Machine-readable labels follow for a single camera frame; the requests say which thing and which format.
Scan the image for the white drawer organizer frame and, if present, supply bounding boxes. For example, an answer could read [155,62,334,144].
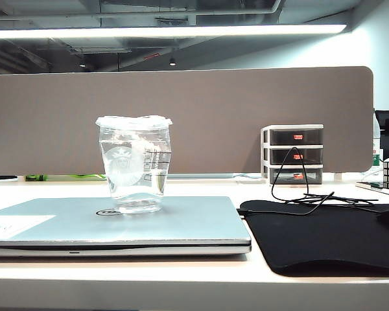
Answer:
[260,124,324,188]

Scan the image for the grey translucent drawer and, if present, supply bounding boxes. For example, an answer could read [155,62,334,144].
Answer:
[269,128,324,146]
[269,168,324,185]
[268,148,324,165]

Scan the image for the green flat item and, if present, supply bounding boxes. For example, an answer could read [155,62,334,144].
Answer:
[25,174,107,181]

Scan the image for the long ceiling light strip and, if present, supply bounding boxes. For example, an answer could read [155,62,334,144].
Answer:
[0,24,348,40]

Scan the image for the clear bottle green label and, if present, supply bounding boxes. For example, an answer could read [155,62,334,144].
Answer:
[372,109,384,168]

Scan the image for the white sticker on laptop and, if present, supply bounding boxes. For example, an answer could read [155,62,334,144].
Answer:
[0,214,57,240]

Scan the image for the thin black cable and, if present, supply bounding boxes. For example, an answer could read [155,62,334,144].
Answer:
[271,146,379,216]

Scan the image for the silver Dell laptop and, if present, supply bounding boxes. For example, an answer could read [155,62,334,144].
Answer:
[0,196,252,259]

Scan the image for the white flat tray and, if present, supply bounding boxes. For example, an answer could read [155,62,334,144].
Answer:
[355,181,389,197]

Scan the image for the brown desk divider panel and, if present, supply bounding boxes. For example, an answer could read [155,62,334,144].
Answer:
[0,66,375,176]

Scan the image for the black mouse pad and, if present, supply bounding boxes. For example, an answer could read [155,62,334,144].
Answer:
[236,200,389,279]

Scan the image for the clear plastic coffee cup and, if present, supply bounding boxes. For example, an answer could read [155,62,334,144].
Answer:
[95,115,173,214]

